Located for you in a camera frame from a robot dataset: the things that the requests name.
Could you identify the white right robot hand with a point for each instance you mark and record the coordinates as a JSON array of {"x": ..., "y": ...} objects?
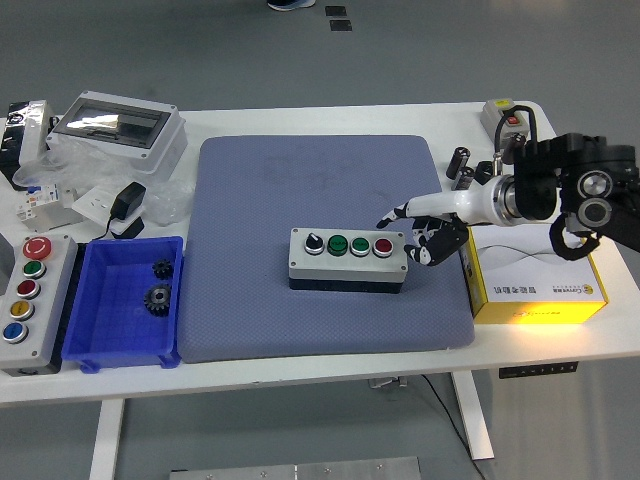
[{"x": 450, "y": 205}]

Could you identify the grey four-button control box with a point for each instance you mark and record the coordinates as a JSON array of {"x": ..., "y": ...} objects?
[{"x": 350, "y": 265}]

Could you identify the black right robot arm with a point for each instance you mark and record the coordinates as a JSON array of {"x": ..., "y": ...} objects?
[{"x": 535, "y": 180}]

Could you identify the grey five-button control box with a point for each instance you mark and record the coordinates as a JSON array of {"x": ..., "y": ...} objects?
[{"x": 50, "y": 310}]

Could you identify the black cylindrical capacitor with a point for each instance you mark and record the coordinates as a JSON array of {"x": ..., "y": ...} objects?
[
  {"x": 457, "y": 162},
  {"x": 510, "y": 148},
  {"x": 464, "y": 179}
]

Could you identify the black hexagonal nut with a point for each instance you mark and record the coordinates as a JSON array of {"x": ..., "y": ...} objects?
[{"x": 482, "y": 171}]

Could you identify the white and yellow carton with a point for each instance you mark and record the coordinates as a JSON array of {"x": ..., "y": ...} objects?
[{"x": 525, "y": 280}]

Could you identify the black table height controller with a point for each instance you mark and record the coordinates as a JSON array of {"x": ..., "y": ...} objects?
[{"x": 537, "y": 370}]

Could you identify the black floor plate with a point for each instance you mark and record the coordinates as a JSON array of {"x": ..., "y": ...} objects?
[
  {"x": 340, "y": 25},
  {"x": 335, "y": 11}
]

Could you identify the white table leg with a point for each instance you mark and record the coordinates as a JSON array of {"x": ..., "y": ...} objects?
[
  {"x": 106, "y": 440},
  {"x": 475, "y": 425}
]

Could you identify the blue-grey table mat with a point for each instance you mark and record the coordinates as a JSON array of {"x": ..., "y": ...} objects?
[{"x": 240, "y": 300}]

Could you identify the clear plastic bag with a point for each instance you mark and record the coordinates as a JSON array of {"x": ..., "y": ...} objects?
[{"x": 170, "y": 200}]

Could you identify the white distribution box clear lid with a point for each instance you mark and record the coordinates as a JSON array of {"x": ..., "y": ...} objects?
[{"x": 165, "y": 145}]

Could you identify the small black gear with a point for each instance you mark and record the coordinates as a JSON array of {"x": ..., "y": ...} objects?
[{"x": 162, "y": 269}]

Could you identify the grey metal plate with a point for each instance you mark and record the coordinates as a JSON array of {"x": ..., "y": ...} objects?
[{"x": 300, "y": 470}]

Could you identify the large black gear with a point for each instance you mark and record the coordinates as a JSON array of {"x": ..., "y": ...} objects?
[{"x": 157, "y": 299}]

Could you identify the black power adapter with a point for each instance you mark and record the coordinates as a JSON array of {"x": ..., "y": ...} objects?
[{"x": 127, "y": 200}]

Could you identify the blue plastic bin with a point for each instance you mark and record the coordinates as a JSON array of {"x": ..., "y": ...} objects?
[{"x": 110, "y": 310}]

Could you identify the white circuit breaker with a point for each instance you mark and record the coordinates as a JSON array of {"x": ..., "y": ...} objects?
[{"x": 40, "y": 202}]

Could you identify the grey switch box red button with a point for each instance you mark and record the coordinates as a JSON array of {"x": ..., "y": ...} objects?
[{"x": 491, "y": 120}]

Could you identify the metal bracket under table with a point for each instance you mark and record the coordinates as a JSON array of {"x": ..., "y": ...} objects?
[{"x": 387, "y": 383}]

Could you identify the white wall socket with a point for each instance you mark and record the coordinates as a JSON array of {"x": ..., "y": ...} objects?
[{"x": 92, "y": 202}]

